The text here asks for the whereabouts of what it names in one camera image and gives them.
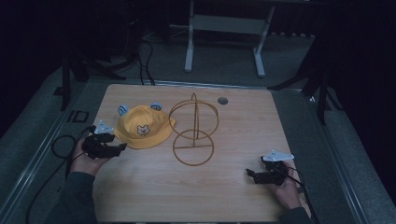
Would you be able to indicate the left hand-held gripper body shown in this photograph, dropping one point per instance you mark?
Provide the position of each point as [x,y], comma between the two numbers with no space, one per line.
[97,146]

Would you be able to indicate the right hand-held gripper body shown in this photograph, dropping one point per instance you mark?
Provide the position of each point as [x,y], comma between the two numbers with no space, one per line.
[274,173]

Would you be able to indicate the yellow bear bucket hat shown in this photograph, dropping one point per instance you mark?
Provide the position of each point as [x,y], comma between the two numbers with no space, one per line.
[141,127]

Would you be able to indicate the person's left hand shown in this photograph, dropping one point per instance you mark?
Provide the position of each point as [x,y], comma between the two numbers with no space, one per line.
[87,163]

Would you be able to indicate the person's right hand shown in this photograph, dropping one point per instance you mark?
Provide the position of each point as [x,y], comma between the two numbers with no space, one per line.
[288,193]

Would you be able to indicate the black tripod stand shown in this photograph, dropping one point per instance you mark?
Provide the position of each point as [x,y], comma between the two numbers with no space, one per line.
[317,79]
[77,67]

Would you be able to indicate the white desk frame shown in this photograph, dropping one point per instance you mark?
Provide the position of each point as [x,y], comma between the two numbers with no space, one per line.
[229,24]

